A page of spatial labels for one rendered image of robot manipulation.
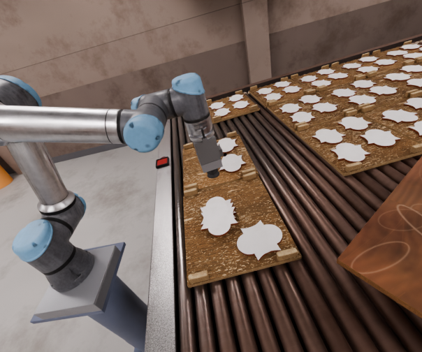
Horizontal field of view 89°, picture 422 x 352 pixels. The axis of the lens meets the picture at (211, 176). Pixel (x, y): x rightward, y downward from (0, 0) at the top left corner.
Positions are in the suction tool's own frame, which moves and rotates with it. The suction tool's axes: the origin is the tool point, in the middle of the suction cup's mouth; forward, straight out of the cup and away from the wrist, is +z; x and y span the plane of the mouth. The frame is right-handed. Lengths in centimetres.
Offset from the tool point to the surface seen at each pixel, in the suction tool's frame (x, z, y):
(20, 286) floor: 190, 112, 85
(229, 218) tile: -0.6, 15.4, -7.1
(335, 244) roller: -27.7, 20.7, -26.5
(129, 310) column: 53, 51, -6
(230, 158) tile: -13.7, 17.4, 31.4
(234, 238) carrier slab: 0.4, 18.4, -13.6
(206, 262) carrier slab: 11.6, 18.4, -18.3
